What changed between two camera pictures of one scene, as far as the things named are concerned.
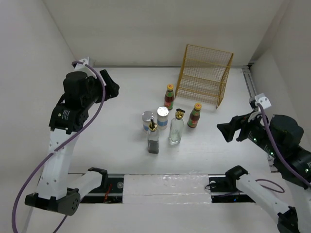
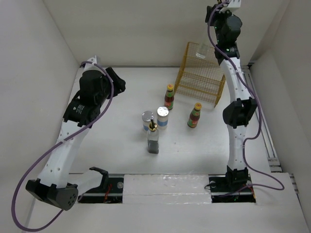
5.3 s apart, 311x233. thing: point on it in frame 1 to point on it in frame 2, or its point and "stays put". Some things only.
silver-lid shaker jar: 146,117 stays put
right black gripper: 236,122 to 216,13
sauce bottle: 195,115 stays put
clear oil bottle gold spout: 176,127 to 203,50
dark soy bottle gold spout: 153,139 stays put
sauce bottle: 169,97 stays put
